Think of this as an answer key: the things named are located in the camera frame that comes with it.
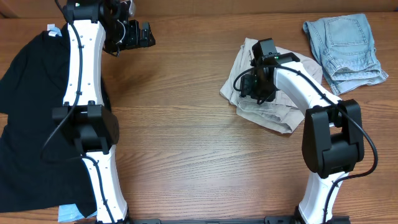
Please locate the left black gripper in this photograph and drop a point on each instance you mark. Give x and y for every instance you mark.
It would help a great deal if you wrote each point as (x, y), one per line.
(144, 35)

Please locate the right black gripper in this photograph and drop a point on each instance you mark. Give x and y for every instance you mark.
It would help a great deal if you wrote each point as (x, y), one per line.
(246, 86)

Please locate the beige shorts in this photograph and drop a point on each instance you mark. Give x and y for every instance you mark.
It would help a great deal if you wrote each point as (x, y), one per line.
(280, 115)

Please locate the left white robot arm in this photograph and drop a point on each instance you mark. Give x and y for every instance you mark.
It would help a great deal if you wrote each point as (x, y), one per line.
(95, 27)

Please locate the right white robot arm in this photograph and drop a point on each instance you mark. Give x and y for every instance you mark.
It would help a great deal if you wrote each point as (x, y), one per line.
(332, 137)

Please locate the folded light blue jeans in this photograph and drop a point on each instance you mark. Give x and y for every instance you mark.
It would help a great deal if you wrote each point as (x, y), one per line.
(345, 48)

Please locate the black t-shirt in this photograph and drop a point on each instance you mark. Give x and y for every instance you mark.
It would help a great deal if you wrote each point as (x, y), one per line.
(33, 85)

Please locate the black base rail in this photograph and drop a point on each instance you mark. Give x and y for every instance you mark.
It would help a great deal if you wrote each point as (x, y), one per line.
(242, 220)

